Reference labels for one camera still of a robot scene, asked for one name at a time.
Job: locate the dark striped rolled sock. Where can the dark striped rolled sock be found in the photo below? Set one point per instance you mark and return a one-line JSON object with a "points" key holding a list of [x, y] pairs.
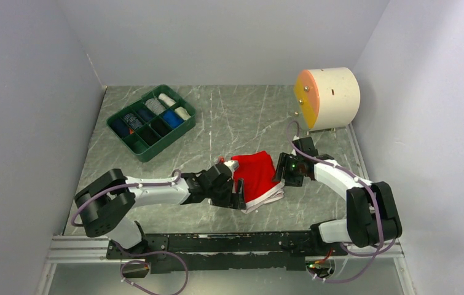
{"points": [[133, 121]]}

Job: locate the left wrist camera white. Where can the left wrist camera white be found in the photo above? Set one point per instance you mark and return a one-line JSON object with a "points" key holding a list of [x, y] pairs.
{"points": [[232, 165]]}

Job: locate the cream round cabinet orange front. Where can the cream round cabinet orange front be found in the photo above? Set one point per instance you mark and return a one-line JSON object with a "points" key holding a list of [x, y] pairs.
{"points": [[327, 97]]}

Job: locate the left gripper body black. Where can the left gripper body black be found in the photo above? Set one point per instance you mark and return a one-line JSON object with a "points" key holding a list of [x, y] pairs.
{"points": [[225, 190]]}

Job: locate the cream rolled sock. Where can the cream rolled sock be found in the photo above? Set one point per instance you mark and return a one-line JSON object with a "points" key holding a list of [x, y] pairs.
{"points": [[182, 113]]}

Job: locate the green compartment organizer tray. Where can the green compartment organizer tray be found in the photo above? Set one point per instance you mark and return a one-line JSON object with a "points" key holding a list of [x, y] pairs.
{"points": [[149, 125]]}

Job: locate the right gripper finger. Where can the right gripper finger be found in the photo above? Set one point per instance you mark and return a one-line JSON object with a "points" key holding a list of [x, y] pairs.
{"points": [[292, 179], [282, 170]]}

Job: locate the navy blue rolled sock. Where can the navy blue rolled sock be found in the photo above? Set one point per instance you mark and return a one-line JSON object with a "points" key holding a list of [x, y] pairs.
{"points": [[145, 114]]}

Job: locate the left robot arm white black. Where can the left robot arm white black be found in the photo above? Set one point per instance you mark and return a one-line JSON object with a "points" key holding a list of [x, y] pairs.
{"points": [[103, 205]]}

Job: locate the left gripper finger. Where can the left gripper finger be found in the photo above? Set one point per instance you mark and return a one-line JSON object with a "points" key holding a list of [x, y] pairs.
{"points": [[239, 196], [231, 202]]}

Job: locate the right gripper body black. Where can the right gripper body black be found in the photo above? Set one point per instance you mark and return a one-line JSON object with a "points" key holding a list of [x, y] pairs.
{"points": [[293, 166]]}

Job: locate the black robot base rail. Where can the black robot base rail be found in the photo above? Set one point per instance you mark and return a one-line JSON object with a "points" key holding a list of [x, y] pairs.
{"points": [[291, 250]]}

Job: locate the red white underwear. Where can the red white underwear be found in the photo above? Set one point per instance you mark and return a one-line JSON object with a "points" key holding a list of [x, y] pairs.
{"points": [[257, 172]]}

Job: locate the bright blue rolled sock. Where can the bright blue rolled sock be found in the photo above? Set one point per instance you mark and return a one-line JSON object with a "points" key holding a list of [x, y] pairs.
{"points": [[172, 119]]}

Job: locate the dark blue rolled sock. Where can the dark blue rolled sock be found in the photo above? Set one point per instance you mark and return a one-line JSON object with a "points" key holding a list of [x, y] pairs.
{"points": [[121, 128]]}

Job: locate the white rolled sock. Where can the white rolled sock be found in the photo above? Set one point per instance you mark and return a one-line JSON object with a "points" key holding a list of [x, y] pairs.
{"points": [[166, 99]]}

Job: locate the black rolled sock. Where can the black rolled sock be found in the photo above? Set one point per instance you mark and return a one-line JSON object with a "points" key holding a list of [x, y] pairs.
{"points": [[160, 127]]}

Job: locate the grey striped rolled sock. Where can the grey striped rolled sock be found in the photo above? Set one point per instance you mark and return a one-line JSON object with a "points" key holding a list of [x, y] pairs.
{"points": [[155, 105]]}

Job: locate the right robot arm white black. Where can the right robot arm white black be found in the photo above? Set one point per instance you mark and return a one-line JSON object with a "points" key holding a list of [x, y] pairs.
{"points": [[371, 213]]}

